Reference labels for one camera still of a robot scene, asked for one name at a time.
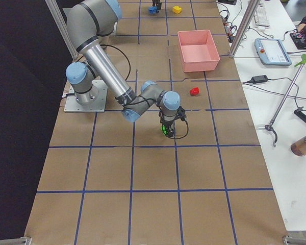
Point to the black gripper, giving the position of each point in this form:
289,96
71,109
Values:
167,122
157,3

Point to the green toy block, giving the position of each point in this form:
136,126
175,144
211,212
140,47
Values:
165,130

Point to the blue toy block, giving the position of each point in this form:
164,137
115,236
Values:
152,10

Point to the yellow toy block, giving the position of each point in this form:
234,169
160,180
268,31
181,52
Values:
177,9

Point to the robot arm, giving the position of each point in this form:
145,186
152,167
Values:
87,22

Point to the pink plastic box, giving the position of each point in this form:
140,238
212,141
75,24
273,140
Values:
198,51

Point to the red toy block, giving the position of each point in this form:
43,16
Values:
194,91

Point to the white keyboard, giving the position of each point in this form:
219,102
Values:
260,17

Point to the black power adapter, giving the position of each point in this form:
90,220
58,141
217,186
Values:
259,79

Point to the teach pendant tablet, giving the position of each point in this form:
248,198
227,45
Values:
272,52

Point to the brown bottle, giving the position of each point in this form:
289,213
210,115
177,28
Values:
299,147

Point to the reacher grabber tool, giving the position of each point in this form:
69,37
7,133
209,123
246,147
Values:
269,126

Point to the aluminium frame post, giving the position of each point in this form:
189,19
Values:
59,20
248,15

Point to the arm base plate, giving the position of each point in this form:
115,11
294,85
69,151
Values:
92,101

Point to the left aluminium frame post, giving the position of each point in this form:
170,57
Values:
59,20

